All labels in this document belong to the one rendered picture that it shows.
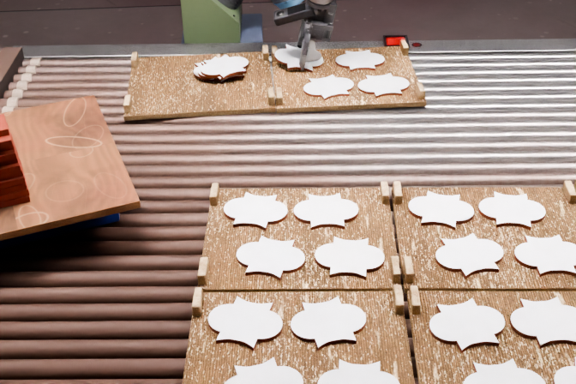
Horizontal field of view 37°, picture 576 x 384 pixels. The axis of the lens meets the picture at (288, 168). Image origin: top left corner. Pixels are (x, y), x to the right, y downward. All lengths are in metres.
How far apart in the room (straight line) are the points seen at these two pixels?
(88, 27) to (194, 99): 2.89
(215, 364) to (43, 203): 0.53
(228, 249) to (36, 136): 0.56
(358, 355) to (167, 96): 1.09
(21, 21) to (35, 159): 3.45
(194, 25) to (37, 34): 2.51
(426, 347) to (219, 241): 0.51
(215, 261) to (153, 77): 0.86
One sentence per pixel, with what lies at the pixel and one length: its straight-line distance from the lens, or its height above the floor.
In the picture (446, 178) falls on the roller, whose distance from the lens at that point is 2.09.
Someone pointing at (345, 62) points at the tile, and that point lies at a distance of 2.54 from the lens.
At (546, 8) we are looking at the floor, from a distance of 5.45.
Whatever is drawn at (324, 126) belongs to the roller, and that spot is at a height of 0.92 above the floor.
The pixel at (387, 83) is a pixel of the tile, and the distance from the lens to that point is 2.43.
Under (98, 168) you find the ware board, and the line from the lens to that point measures 1.94.
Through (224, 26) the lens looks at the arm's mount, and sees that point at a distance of 2.81.
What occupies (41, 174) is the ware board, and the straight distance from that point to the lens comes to 1.96.
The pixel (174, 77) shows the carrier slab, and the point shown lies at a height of 0.94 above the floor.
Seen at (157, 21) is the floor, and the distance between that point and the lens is 5.21.
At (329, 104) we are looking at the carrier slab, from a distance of 2.34.
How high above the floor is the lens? 2.09
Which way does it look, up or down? 34 degrees down
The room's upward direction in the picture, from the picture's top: 1 degrees counter-clockwise
